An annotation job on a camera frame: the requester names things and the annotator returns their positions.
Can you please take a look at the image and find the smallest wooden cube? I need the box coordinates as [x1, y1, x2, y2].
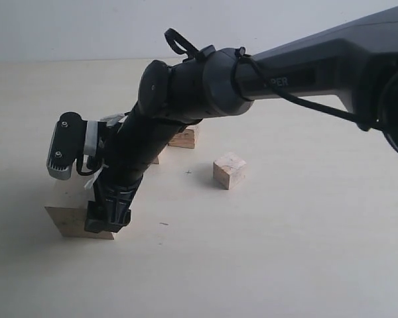
[213, 152, 247, 190]

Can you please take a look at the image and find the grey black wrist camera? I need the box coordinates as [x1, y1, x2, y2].
[46, 112, 100, 180]

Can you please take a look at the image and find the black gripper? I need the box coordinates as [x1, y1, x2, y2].
[84, 112, 153, 233]

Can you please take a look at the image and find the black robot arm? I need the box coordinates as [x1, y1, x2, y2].
[84, 6, 398, 233]

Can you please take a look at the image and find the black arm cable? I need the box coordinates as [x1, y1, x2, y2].
[164, 28, 382, 133]

